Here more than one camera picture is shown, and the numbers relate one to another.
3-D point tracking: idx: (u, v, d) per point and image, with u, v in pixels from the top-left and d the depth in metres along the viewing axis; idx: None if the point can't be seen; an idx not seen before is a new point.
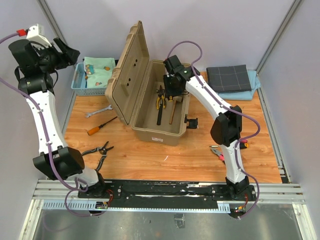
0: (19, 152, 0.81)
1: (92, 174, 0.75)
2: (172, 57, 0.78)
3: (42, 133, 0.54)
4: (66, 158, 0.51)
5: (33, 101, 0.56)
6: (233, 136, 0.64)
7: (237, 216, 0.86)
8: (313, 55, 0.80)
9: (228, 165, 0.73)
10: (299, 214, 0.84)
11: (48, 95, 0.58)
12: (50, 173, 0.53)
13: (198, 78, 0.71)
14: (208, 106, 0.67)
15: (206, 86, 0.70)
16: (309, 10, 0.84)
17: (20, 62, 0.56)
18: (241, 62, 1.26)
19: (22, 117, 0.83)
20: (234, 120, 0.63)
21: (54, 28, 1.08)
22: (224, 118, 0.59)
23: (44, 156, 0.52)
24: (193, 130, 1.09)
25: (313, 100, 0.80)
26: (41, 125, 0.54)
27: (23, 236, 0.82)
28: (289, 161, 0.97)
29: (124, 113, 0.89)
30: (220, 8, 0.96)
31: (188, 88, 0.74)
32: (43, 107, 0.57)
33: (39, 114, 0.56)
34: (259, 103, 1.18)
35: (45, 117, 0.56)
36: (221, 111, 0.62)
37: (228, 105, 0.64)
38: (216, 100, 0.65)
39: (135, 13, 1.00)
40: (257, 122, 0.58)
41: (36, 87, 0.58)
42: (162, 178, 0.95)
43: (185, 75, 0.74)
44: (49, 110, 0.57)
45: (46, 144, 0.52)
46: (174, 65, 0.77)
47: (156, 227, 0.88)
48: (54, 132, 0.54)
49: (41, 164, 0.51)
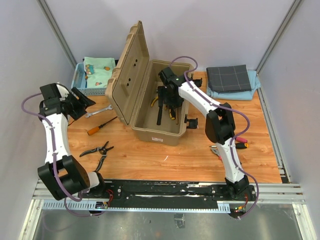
0: (19, 152, 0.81)
1: (92, 177, 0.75)
2: (165, 69, 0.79)
3: (50, 145, 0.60)
4: (70, 168, 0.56)
5: (47, 120, 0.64)
6: (228, 133, 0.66)
7: (237, 216, 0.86)
8: (313, 55, 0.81)
9: (226, 164, 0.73)
10: (299, 214, 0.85)
11: (61, 116, 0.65)
12: (53, 186, 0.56)
13: (188, 82, 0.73)
14: (199, 106, 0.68)
15: (196, 88, 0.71)
16: (309, 11, 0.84)
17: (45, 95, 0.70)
18: (241, 62, 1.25)
19: (23, 117, 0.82)
20: (225, 118, 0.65)
21: (55, 28, 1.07)
22: (215, 115, 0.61)
23: (48, 167, 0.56)
24: (193, 130, 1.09)
25: (313, 101, 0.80)
26: (51, 139, 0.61)
27: (23, 236, 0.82)
28: (289, 161, 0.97)
29: (124, 113, 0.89)
30: (221, 8, 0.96)
31: (181, 95, 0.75)
32: (55, 124, 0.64)
33: (51, 129, 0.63)
34: (259, 103, 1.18)
35: (55, 133, 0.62)
36: (211, 109, 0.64)
37: (217, 102, 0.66)
38: (206, 99, 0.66)
39: (135, 13, 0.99)
40: (245, 115, 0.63)
41: (52, 110, 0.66)
42: (162, 178, 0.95)
43: (177, 83, 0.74)
44: (59, 128, 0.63)
45: (53, 153, 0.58)
46: (167, 75, 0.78)
47: (156, 227, 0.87)
48: (60, 144, 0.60)
49: (46, 174, 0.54)
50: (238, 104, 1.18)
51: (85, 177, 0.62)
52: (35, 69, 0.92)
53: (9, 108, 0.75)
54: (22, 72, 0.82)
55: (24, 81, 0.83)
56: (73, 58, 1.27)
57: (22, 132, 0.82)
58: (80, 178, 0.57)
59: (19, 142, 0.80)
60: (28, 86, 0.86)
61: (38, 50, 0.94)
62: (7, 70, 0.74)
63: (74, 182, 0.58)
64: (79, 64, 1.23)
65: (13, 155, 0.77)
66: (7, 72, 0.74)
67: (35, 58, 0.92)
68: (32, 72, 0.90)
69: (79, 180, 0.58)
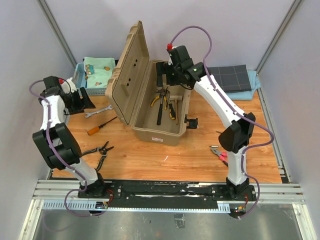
0: (19, 152, 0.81)
1: (92, 172, 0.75)
2: (180, 48, 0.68)
3: (45, 117, 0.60)
4: (61, 133, 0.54)
5: (45, 99, 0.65)
6: (243, 142, 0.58)
7: (237, 216, 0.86)
8: (313, 55, 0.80)
9: (232, 169, 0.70)
10: (299, 214, 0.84)
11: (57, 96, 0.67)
12: (45, 151, 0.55)
13: (209, 78, 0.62)
14: (219, 111, 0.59)
15: (219, 88, 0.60)
16: (309, 11, 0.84)
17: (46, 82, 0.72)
18: (241, 62, 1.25)
19: (22, 117, 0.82)
20: (244, 127, 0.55)
21: (55, 28, 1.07)
22: (238, 127, 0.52)
23: (42, 133, 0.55)
24: (193, 130, 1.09)
25: (313, 101, 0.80)
26: (47, 112, 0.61)
27: (23, 236, 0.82)
28: (289, 161, 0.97)
29: (124, 113, 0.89)
30: (221, 7, 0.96)
31: (196, 89, 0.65)
32: (52, 103, 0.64)
33: (47, 107, 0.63)
34: (259, 103, 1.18)
35: (51, 109, 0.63)
36: (234, 118, 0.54)
37: (242, 112, 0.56)
38: (229, 105, 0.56)
39: (135, 13, 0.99)
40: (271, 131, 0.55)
41: (51, 92, 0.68)
42: (162, 178, 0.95)
43: (194, 74, 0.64)
44: (56, 105, 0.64)
45: (47, 121, 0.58)
46: (181, 59, 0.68)
47: (156, 227, 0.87)
48: (55, 116, 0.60)
49: (39, 138, 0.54)
50: (238, 104, 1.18)
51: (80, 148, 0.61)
52: (35, 69, 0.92)
53: (9, 108, 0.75)
54: (22, 72, 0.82)
55: (24, 81, 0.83)
56: (73, 58, 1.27)
57: (22, 132, 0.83)
58: (71, 144, 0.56)
59: (19, 142, 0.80)
60: (28, 86, 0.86)
61: (38, 50, 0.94)
62: (7, 70, 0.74)
63: (65, 149, 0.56)
64: (79, 64, 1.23)
65: (13, 155, 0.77)
66: (7, 71, 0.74)
67: (35, 58, 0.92)
68: (32, 72, 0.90)
69: (70, 146, 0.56)
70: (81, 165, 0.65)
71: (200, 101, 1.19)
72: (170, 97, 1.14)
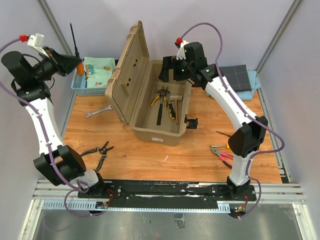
0: (19, 151, 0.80)
1: (92, 175, 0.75)
2: (196, 46, 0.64)
3: (41, 135, 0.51)
4: (66, 157, 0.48)
5: (32, 107, 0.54)
6: (253, 148, 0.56)
7: (237, 216, 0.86)
8: (313, 55, 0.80)
9: (235, 171, 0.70)
10: (299, 214, 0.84)
11: (46, 101, 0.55)
12: (51, 174, 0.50)
13: (221, 79, 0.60)
14: (229, 112, 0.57)
15: (231, 90, 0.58)
16: (309, 11, 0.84)
17: (7, 64, 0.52)
18: (241, 62, 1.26)
19: (22, 116, 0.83)
20: (256, 131, 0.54)
21: (53, 25, 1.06)
22: (249, 130, 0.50)
23: (44, 157, 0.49)
24: (193, 130, 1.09)
25: (313, 100, 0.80)
26: (40, 128, 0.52)
27: (23, 236, 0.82)
28: (290, 161, 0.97)
29: (124, 113, 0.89)
30: (221, 8, 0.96)
31: (208, 90, 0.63)
32: (42, 112, 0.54)
33: (39, 118, 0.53)
34: (259, 103, 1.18)
35: (44, 121, 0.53)
36: (245, 121, 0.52)
37: (253, 115, 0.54)
38: (241, 107, 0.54)
39: (136, 13, 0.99)
40: (281, 138, 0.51)
41: (34, 95, 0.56)
42: (162, 178, 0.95)
43: (207, 74, 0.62)
44: (48, 115, 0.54)
45: (46, 144, 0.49)
46: (196, 58, 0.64)
47: (156, 227, 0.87)
48: (53, 134, 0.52)
49: (43, 166, 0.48)
50: None
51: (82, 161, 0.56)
52: None
53: (8, 107, 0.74)
54: None
55: None
56: None
57: (22, 131, 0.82)
58: (77, 164, 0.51)
59: (19, 142, 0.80)
60: None
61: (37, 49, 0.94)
62: (7, 70, 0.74)
63: (71, 167, 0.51)
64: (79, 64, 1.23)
65: (13, 154, 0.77)
66: (7, 71, 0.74)
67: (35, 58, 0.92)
68: None
69: (76, 166, 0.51)
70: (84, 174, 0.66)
71: (200, 101, 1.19)
72: (170, 97, 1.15)
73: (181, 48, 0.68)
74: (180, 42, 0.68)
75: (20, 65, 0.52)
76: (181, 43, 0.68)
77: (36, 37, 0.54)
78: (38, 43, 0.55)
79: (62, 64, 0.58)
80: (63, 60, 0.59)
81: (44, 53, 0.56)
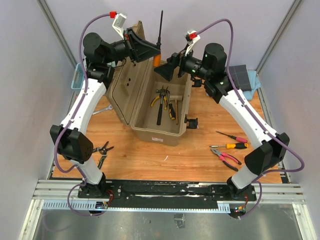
0: (18, 152, 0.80)
1: (95, 175, 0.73)
2: (221, 58, 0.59)
3: (73, 110, 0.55)
4: (73, 143, 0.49)
5: (85, 83, 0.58)
6: (270, 165, 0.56)
7: (237, 216, 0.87)
8: (313, 56, 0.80)
9: (241, 177, 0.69)
10: (299, 214, 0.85)
11: (99, 86, 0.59)
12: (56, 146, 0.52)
13: (237, 92, 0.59)
14: (247, 129, 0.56)
15: (247, 104, 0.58)
16: (309, 11, 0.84)
17: (86, 47, 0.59)
18: (241, 62, 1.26)
19: (22, 116, 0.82)
20: (276, 150, 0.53)
21: (53, 25, 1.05)
22: (269, 149, 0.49)
23: (59, 128, 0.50)
24: (193, 130, 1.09)
25: (314, 100, 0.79)
26: (76, 104, 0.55)
27: (23, 236, 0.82)
28: (289, 161, 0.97)
29: (124, 113, 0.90)
30: (221, 8, 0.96)
31: (222, 103, 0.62)
32: (89, 92, 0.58)
33: (83, 95, 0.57)
34: (259, 103, 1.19)
35: (84, 100, 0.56)
36: (265, 138, 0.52)
37: (273, 132, 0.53)
38: (260, 124, 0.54)
39: (136, 13, 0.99)
40: (302, 161, 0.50)
41: (95, 76, 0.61)
42: (162, 178, 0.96)
43: (221, 87, 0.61)
44: (91, 97, 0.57)
45: (69, 120, 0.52)
46: (216, 68, 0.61)
47: (156, 227, 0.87)
48: (80, 115, 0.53)
49: (54, 134, 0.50)
50: None
51: (88, 153, 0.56)
52: (35, 69, 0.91)
53: (8, 108, 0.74)
54: (22, 71, 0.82)
55: (24, 80, 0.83)
56: (73, 57, 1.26)
57: (22, 131, 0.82)
58: (80, 153, 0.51)
59: (18, 142, 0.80)
60: (29, 86, 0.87)
61: (38, 49, 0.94)
62: (8, 71, 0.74)
63: (73, 152, 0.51)
64: (78, 64, 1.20)
65: (13, 155, 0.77)
66: (8, 71, 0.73)
67: (36, 58, 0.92)
68: (33, 71, 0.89)
69: (78, 154, 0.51)
70: (85, 166, 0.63)
71: (200, 101, 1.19)
72: (170, 97, 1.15)
73: (193, 44, 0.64)
74: (194, 38, 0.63)
75: (93, 54, 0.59)
76: (194, 39, 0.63)
77: (119, 18, 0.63)
78: (117, 24, 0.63)
79: (135, 50, 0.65)
80: (137, 46, 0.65)
81: (121, 35, 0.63)
